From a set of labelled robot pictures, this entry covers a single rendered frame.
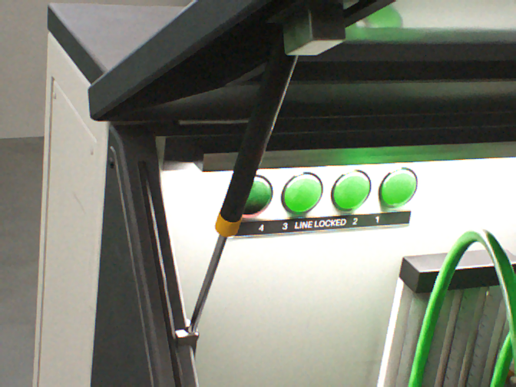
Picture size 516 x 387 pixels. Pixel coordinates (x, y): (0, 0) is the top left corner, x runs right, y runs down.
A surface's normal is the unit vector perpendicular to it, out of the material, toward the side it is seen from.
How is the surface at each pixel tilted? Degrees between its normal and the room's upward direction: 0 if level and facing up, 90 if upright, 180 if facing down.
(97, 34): 0
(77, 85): 90
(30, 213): 0
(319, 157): 90
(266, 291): 90
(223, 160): 90
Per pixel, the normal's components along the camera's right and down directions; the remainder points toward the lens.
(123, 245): -0.92, 0.05
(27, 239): 0.12, -0.91
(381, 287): 0.38, 0.41
